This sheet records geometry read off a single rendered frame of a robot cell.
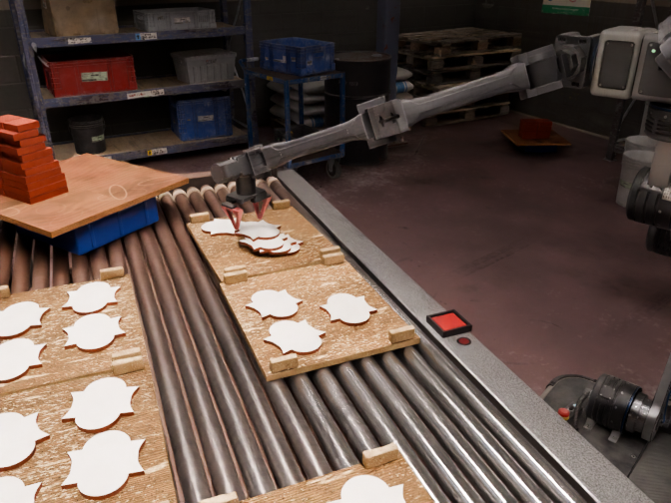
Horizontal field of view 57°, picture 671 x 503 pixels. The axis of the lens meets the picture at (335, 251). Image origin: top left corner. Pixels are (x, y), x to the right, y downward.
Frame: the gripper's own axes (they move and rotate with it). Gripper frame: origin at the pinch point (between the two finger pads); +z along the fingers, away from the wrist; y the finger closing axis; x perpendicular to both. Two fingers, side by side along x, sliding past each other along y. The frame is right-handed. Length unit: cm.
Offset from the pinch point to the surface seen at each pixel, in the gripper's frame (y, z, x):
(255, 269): -14.9, 4.3, -16.6
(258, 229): -1.3, 0.5, -5.2
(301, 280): -12.3, 4.2, -30.1
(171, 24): 232, -12, 309
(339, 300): -15.7, 3.1, -45.0
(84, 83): 164, 28, 340
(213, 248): -12.3, 4.5, 2.2
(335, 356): -33, 4, -57
